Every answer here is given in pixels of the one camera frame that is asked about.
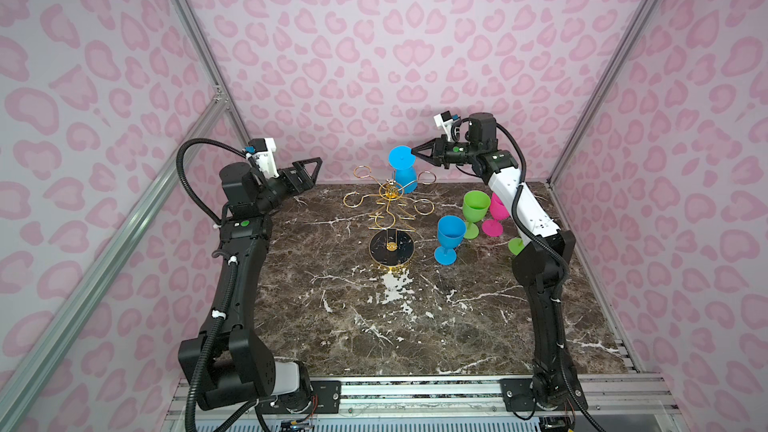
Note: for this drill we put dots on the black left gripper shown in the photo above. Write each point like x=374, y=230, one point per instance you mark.
x=289, y=177

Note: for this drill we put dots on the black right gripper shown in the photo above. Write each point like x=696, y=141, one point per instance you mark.
x=442, y=152

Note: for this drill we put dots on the blue wine glass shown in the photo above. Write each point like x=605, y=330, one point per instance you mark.
x=402, y=161
x=450, y=233

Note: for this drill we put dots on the green wine glass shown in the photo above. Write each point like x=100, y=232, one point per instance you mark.
x=516, y=245
x=474, y=208

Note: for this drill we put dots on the magenta wine glass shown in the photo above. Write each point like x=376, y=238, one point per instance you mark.
x=493, y=226

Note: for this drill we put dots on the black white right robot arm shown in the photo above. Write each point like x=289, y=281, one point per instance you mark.
x=542, y=266

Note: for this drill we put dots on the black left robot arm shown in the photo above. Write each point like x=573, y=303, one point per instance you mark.
x=227, y=363

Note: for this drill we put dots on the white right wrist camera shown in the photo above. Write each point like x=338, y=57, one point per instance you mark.
x=448, y=123

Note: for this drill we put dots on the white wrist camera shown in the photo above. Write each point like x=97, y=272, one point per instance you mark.
x=448, y=123
x=260, y=151

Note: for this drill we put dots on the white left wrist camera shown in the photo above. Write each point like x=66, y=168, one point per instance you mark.
x=260, y=151

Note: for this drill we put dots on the gold wire glass rack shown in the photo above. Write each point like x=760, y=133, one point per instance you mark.
x=392, y=246

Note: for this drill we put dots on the aluminium frame left post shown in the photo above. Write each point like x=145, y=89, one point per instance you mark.
x=225, y=102

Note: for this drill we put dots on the aluminium frame post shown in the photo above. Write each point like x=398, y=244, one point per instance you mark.
x=225, y=102
x=632, y=34

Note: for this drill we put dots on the aluminium frame right post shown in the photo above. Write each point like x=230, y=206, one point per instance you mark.
x=632, y=34

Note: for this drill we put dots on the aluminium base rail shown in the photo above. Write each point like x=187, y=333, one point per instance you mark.
x=617, y=402

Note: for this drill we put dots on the aluminium frame left diagonal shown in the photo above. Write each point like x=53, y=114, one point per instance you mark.
x=103, y=276

